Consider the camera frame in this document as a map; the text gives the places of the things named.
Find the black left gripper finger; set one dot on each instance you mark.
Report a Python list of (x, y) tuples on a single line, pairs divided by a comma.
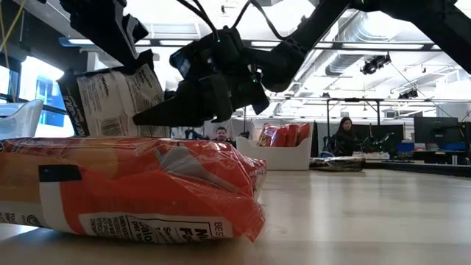
[(134, 31), (110, 37)]

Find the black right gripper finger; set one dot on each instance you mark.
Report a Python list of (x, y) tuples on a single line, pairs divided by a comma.
[(191, 110), (198, 88)]

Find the black spicy noodles pack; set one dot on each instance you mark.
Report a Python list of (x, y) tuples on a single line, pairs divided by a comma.
[(336, 163), (117, 103)]

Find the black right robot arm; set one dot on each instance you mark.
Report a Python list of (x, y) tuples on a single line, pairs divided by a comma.
[(312, 33)]

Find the large window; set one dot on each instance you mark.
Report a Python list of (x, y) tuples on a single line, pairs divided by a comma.
[(37, 77)]

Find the white plastic bin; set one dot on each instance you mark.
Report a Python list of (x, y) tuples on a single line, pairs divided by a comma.
[(279, 158)]

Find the seated person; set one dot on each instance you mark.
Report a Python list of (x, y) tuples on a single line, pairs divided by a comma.
[(344, 138)]

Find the clear plastic bin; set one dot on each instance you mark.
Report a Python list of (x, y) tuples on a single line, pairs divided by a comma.
[(20, 117)]

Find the black computer monitor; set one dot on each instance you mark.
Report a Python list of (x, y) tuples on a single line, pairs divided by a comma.
[(436, 129), (386, 134)]

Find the blue storage bin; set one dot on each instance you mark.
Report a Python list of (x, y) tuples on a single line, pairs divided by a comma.
[(452, 146), (404, 146)]

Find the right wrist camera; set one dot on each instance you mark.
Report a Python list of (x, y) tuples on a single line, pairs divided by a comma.
[(187, 64)]

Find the black background rig frame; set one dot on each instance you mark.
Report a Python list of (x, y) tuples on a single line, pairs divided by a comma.
[(353, 99)]

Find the silver ceiling duct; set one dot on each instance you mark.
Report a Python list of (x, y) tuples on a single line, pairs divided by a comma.
[(353, 55)]

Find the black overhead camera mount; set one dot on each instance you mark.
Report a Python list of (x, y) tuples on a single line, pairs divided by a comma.
[(375, 64), (408, 94)]

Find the black ceiling light rail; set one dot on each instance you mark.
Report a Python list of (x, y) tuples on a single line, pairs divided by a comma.
[(386, 46)]

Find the black metal table frame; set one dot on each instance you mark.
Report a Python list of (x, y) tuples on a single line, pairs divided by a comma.
[(423, 168)]

